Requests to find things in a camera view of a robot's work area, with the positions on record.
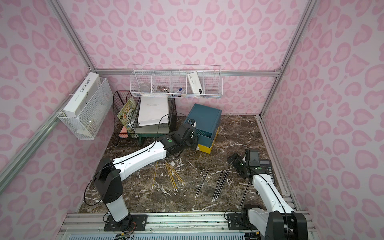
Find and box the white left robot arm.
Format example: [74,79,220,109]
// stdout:
[93,120,198,224]

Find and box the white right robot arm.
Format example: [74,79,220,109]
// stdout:
[225,149,309,240]

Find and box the yellow drawer cabinet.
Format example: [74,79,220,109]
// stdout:
[196,127,220,154]

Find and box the teal drawer cabinet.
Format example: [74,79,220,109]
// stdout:
[184,104,222,133]

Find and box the lone black pencil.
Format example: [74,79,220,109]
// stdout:
[239,181,251,209]

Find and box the black calculator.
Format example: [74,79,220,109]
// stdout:
[260,159,275,184]

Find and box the black pencil group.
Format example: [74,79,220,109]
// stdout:
[195,168,230,202]

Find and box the yellow pencil bundle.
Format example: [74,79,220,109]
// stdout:
[152,161,186,192]

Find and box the white paper stack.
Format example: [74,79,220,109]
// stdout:
[138,97,169,126]

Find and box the colorful picture book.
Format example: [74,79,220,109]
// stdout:
[117,98,137,132]

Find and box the white small box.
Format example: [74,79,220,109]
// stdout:
[187,72,203,97]

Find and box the white book box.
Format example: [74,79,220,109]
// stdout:
[63,73,102,118]

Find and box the green stool frame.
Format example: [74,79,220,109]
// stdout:
[137,133,164,145]

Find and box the black wire file rack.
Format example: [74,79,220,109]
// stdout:
[112,91,178,146]

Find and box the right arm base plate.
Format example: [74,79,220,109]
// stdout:
[225,213,257,231]

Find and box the white wire wall basket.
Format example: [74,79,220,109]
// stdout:
[130,64,223,99]

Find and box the white wire side basket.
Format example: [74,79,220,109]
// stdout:
[58,78,113,140]

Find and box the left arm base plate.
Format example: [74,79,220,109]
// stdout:
[104,214,148,232]

